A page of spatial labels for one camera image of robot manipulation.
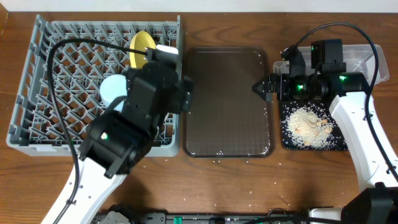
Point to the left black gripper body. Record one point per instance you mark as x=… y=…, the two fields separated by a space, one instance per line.
x=185 y=94

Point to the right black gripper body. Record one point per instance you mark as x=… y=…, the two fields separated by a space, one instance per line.
x=293 y=88

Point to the yellow plate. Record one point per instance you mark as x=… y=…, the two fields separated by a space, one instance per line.
x=140 y=41

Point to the light blue bowl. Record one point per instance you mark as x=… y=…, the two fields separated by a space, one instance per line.
x=112 y=87

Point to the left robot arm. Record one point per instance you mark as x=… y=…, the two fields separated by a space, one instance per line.
x=119 y=138

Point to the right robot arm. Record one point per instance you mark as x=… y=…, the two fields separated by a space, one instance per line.
x=348 y=95

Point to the grey plastic dishwasher rack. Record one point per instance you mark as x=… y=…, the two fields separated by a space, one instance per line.
x=93 y=53

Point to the dark brown serving tray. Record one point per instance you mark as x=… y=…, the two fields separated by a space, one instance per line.
x=227 y=119

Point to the pile of rice scraps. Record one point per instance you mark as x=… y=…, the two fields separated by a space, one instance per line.
x=307 y=129

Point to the black rectangular tray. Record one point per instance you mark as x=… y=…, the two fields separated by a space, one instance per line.
x=286 y=108

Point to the clear plastic bin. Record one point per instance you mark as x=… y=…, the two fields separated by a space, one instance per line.
x=358 y=58

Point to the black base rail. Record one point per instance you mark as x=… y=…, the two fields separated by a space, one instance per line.
x=122 y=213

